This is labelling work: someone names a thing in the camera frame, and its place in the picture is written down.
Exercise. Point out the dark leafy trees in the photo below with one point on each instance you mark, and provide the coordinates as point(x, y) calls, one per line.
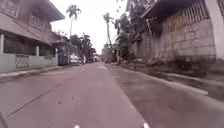
point(83, 45)

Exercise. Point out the grey concrete road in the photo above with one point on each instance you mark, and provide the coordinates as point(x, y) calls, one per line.
point(96, 96)

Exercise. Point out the tall palm tree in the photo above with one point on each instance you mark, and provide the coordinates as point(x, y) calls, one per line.
point(72, 13)
point(107, 23)

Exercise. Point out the dark metal gate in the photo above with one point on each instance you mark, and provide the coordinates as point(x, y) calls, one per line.
point(63, 57)

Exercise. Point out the dirt and rubble roadside strip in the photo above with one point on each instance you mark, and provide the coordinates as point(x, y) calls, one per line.
point(173, 68)

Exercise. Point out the robot's own part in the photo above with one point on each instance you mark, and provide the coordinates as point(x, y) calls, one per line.
point(77, 126)
point(146, 125)

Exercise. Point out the raised concrete kerb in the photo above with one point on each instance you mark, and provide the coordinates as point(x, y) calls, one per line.
point(26, 72)

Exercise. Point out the trees and bushes by wall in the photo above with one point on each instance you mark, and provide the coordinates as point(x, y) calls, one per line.
point(125, 36)

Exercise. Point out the grey block wall building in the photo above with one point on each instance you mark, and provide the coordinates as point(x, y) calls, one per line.
point(186, 36)

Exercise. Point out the two-storey house with green wall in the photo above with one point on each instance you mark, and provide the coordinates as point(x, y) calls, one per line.
point(23, 33)

